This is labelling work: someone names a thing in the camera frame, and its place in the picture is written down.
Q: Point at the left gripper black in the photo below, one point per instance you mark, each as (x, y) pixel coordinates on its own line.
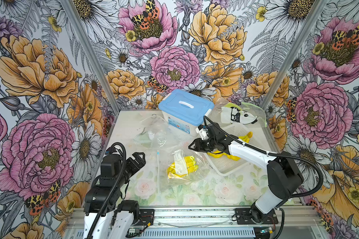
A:
(135, 168)

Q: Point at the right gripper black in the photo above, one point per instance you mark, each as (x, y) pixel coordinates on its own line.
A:
(198, 146)

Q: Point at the banana with white wrap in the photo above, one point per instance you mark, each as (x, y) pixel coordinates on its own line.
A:
(182, 165)

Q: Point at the panda zip-top bag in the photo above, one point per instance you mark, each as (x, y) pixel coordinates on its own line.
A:
(244, 114)

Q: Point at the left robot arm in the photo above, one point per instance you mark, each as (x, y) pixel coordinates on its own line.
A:
(110, 191)

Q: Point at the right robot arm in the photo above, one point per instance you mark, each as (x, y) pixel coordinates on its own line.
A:
(284, 176)

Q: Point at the blue lid storage box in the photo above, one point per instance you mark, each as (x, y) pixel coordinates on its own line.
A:
(185, 111)

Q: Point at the white plastic basket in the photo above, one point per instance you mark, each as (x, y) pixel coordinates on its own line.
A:
(225, 166)

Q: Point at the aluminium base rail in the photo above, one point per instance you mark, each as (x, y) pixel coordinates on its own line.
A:
(207, 222)

